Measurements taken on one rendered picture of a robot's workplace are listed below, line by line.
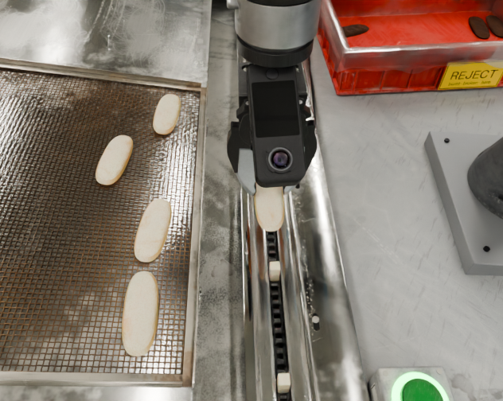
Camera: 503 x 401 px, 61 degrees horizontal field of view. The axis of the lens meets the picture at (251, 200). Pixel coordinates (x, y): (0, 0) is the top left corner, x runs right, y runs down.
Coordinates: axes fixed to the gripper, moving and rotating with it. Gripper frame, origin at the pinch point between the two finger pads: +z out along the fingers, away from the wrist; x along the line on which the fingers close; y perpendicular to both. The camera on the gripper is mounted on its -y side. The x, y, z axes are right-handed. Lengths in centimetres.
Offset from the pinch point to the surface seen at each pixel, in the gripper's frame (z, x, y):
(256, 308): 9.0, 2.0, -11.4
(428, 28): 11, -41, 59
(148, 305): 3.3, 14.1, -13.2
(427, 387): 3.4, -14.3, -22.9
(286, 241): 9.0, -2.7, -1.6
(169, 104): 3.1, 14.7, 21.7
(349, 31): 10, -22, 56
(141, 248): 3.2, 15.8, -5.8
